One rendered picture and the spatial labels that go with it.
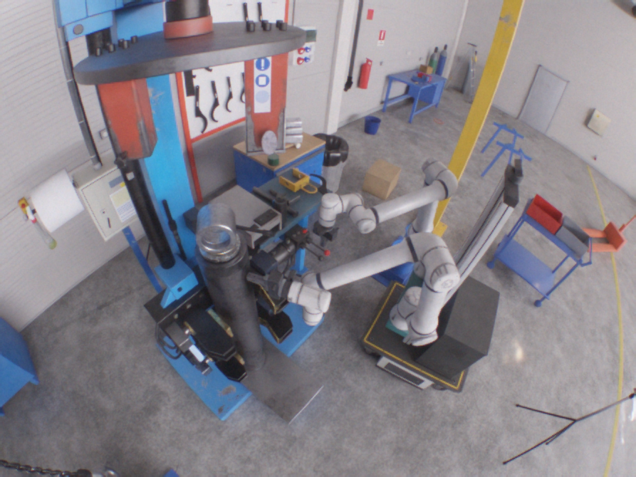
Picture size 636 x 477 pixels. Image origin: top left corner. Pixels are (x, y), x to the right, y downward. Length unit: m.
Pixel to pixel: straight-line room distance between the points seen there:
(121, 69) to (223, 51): 0.18
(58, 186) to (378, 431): 2.62
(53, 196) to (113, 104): 0.92
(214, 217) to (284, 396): 1.55
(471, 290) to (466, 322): 0.27
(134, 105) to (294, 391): 2.01
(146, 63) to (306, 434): 2.30
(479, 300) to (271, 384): 1.62
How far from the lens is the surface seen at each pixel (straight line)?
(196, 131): 3.29
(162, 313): 1.54
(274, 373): 2.28
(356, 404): 2.43
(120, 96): 0.81
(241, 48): 0.53
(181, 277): 1.49
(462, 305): 2.05
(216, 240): 1.12
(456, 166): 3.19
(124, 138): 0.86
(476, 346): 1.96
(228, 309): 1.37
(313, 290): 1.15
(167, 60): 0.51
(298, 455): 2.34
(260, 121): 0.80
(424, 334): 1.60
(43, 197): 1.67
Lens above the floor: 2.34
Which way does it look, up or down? 47 degrees down
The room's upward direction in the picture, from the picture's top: 8 degrees clockwise
